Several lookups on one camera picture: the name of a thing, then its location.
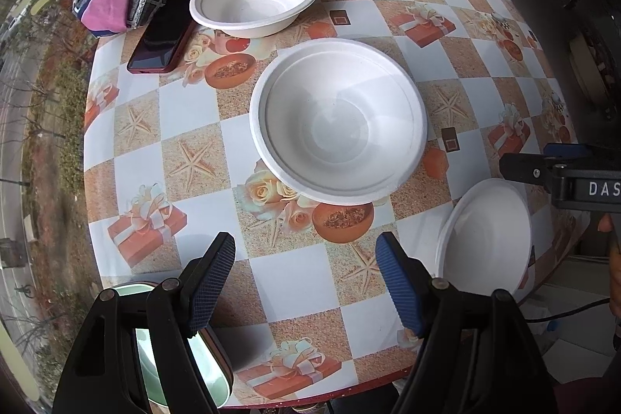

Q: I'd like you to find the black cable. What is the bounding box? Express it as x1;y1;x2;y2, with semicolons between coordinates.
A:
524;296;613;324

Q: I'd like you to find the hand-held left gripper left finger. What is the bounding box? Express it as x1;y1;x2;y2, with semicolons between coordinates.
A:
51;231;237;414

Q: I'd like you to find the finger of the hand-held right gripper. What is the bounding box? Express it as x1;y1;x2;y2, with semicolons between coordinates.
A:
543;143;597;159
500;153;556;192

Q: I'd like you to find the dark red smartphone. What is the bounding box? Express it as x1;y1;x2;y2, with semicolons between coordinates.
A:
127;19;197;74

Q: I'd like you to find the person's maroon clothing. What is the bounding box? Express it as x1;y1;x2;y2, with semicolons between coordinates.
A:
553;372;621;414

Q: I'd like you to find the green square plate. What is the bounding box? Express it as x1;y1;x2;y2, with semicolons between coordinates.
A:
114;282;231;410

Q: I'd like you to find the person's right hand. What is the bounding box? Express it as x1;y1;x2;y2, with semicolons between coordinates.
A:
598;211;621;260

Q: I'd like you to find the pink square plate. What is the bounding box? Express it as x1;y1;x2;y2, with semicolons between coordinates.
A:
201;327;234;410

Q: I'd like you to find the large white foam bowl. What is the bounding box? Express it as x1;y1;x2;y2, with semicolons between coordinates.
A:
435;178;533;303
249;38;428;205

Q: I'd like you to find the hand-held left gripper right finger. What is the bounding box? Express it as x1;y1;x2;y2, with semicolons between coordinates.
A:
375;232;559;414

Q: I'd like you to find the printed checkered tablecloth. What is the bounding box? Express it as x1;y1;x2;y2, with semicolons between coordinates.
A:
82;0;583;410

